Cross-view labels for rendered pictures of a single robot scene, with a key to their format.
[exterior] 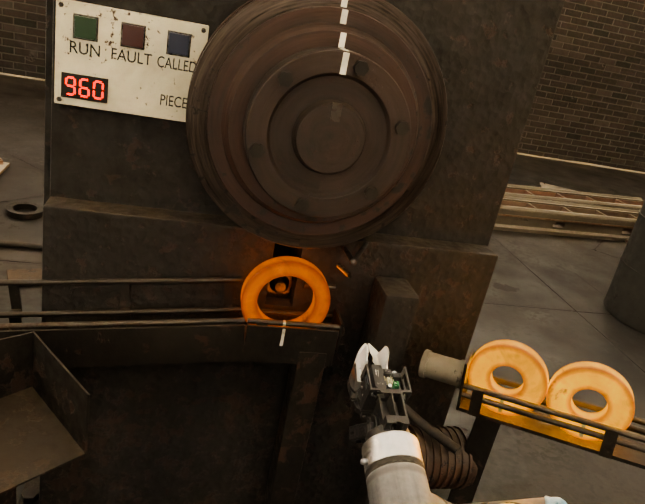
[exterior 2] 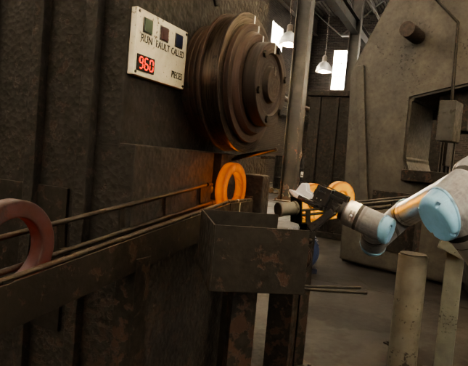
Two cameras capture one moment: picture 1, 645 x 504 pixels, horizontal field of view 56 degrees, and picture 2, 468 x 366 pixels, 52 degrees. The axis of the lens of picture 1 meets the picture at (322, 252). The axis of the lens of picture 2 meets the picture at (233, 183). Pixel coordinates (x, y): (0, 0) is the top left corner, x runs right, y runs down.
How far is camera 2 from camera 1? 1.42 m
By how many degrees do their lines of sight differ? 52
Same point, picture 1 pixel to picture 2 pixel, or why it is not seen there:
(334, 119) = (275, 75)
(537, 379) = not seen: hidden behind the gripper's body
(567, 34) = not seen: hidden behind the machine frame
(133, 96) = (162, 71)
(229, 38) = (229, 35)
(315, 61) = (270, 46)
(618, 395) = (349, 189)
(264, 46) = (244, 40)
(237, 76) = (237, 54)
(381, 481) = (368, 213)
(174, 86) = (176, 66)
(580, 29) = not seen: hidden behind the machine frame
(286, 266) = (235, 165)
